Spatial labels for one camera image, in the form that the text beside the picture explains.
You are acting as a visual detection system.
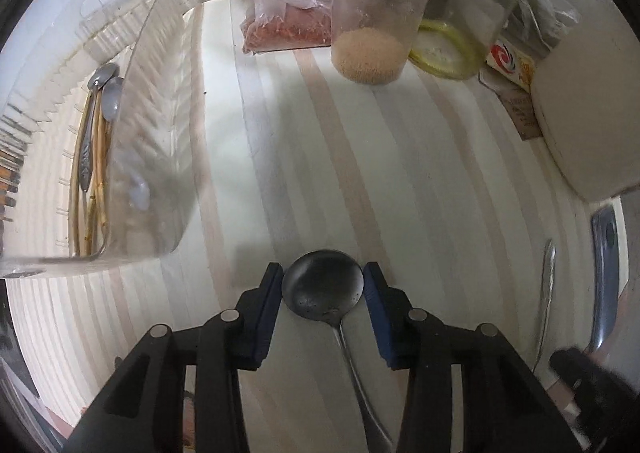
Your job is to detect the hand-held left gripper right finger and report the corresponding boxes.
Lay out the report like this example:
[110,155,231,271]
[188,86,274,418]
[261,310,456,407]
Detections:
[364,262,582,453]

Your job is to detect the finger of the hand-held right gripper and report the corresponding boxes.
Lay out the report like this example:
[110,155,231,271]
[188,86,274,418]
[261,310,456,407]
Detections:
[549,347,640,453]

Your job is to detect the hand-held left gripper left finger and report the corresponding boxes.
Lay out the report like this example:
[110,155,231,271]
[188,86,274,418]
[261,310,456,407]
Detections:
[65,262,284,453]

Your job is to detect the large round steel spoon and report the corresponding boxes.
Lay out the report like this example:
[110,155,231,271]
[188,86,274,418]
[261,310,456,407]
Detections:
[281,249,396,453]

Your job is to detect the oval steel spoon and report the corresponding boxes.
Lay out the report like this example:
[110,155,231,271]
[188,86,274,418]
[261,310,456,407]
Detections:
[532,239,557,374]

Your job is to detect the set of wooden chopsticks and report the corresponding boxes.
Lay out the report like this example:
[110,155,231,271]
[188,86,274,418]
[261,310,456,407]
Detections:
[69,88,114,258]

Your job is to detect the clear plastic container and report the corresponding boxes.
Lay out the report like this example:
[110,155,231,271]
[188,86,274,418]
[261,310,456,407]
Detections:
[0,0,207,280]

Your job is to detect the small patterned steel spoon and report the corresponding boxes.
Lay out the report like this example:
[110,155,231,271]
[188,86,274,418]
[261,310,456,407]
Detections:
[75,64,121,192]

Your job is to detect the blue smartphone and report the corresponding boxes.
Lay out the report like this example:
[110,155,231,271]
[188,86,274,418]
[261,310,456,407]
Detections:
[590,208,631,354]

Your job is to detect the striped cat table mat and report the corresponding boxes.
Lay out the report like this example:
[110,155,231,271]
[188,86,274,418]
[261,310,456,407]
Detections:
[5,0,632,434]

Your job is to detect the small printed packet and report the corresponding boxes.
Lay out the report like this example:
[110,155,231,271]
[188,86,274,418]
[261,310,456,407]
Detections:
[480,73,544,142]

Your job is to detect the cream electric kettle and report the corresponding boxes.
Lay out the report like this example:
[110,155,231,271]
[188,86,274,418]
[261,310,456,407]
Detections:
[530,18,640,204]

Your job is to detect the small box with red swirl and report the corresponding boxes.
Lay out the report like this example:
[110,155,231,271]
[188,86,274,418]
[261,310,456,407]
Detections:
[485,35,543,94]

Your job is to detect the red chili packet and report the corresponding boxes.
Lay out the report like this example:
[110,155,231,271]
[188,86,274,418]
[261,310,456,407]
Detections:
[240,0,333,55]

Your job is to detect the seasoning jar with white lid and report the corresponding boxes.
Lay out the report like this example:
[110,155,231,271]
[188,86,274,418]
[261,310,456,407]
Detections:
[330,0,446,85]

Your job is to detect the glass oil bottle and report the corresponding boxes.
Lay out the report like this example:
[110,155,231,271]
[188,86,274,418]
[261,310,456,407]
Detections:
[407,0,546,82]

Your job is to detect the crumpled clear plastic bags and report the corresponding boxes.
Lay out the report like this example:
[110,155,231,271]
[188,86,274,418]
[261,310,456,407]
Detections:
[517,0,581,52]

